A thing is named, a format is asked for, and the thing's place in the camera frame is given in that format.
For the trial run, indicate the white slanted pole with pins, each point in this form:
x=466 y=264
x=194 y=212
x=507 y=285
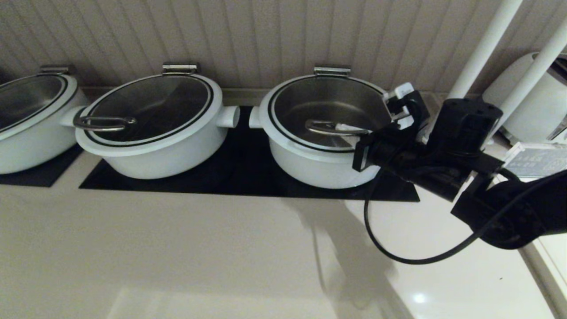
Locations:
x=487 y=44
x=536 y=71

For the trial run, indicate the white countertop appliance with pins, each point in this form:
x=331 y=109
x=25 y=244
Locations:
x=540 y=110

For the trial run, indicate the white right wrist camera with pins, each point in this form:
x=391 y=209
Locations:
x=401 y=95

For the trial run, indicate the small black induction cooktop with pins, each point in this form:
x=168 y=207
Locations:
x=40 y=175

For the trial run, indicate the white round cooking pot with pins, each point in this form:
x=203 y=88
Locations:
x=310 y=170
x=168 y=164
x=31 y=155

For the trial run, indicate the glass lid with white rim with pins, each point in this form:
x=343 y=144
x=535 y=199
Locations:
x=292 y=102
x=26 y=97
x=150 y=102

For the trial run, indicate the clear acrylic sign holder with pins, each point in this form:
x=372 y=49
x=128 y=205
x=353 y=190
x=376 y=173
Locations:
x=536 y=159

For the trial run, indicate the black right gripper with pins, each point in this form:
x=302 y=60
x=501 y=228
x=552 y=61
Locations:
x=390 y=153

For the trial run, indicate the wide black induction cooktop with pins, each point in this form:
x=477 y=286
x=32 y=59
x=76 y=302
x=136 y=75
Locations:
x=248 y=177

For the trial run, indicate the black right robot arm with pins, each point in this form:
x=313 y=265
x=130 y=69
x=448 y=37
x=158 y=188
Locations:
x=522 y=208

